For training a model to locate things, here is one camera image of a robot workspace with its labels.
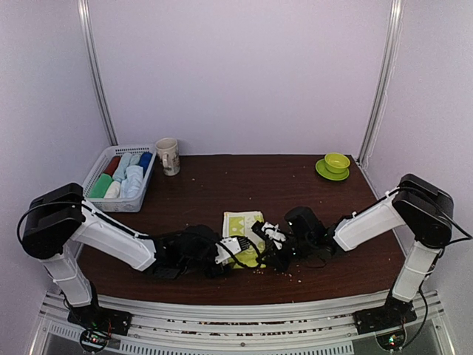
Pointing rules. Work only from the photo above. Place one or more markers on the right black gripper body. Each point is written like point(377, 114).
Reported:
point(283, 262)

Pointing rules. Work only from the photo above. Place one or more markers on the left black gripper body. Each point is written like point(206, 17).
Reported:
point(216, 272)

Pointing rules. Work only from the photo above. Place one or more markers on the yellow green patterned towel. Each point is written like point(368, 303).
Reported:
point(239, 224)

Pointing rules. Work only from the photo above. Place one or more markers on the light blue towel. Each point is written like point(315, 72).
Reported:
point(120, 172)
point(130, 187)

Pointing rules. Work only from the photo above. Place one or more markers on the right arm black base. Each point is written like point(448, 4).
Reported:
point(381, 318)

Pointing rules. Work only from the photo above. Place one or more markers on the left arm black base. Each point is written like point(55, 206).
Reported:
point(101, 319)

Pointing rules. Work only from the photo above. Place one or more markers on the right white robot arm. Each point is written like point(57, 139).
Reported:
point(420, 206)

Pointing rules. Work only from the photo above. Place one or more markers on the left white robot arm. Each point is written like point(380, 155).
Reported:
point(65, 215)

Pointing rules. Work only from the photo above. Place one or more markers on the green cup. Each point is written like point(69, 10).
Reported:
point(336, 163)

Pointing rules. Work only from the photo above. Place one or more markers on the rolled white towel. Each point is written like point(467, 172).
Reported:
point(113, 190)

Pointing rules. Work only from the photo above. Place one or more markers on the beige ceramic mug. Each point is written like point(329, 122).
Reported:
point(168, 152)

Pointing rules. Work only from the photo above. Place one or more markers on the white plastic basket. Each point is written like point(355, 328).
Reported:
point(119, 204)

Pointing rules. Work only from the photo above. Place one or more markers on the rolled dark blue towel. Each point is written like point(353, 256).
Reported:
point(145, 160)

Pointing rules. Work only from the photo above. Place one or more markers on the rolled light blue towel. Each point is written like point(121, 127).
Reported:
point(120, 172)

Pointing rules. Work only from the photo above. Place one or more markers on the rolled pale teal towel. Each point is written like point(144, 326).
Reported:
point(135, 159)

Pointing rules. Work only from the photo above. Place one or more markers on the rolled green towel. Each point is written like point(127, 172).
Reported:
point(100, 187)

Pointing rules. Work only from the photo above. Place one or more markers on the rolled brown towel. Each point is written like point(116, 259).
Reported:
point(112, 166)

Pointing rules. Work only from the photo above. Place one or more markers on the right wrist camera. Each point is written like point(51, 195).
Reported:
point(267, 231)

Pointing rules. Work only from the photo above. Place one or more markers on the aluminium front rail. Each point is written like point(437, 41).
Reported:
point(320, 327)

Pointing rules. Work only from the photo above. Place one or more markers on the right aluminium frame post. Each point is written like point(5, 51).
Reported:
point(387, 68)

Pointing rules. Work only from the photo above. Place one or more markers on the aluminium frame post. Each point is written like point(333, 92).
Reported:
point(86, 26)
point(387, 68)

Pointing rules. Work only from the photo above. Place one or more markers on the left aluminium frame post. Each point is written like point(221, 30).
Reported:
point(86, 26)

